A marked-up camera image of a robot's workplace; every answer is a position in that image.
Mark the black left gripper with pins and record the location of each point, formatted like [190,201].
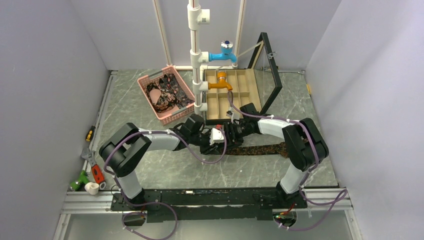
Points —
[208,149]

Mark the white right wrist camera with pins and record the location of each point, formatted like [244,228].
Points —
[233,115]

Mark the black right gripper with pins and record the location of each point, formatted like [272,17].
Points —
[232,139]

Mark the black orange key-pattern tie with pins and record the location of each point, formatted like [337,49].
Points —
[260,150]

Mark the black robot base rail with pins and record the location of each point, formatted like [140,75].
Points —
[260,203]

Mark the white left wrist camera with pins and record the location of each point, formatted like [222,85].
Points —
[216,135]

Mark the white pvc pipe stand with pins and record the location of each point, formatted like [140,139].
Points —
[194,14]

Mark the blue plastic faucet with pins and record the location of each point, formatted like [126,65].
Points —
[226,53]

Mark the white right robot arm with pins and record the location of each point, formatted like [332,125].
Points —
[303,143]

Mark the floral ties in basket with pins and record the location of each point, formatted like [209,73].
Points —
[171,94]

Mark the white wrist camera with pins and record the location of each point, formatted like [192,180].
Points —
[233,115]
[216,135]

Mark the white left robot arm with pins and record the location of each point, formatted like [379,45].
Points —
[123,151]

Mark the yellow black screwdriver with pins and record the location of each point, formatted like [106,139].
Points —
[90,134]

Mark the pink plastic basket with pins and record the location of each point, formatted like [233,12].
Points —
[175,113]

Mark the orange plastic faucet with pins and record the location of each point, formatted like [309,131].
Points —
[221,77]

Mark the red handled wrench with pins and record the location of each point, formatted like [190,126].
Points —
[96,172]

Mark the green toy tool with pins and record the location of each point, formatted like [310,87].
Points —
[80,181]

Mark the white pipe fitting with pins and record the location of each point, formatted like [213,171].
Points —
[92,188]

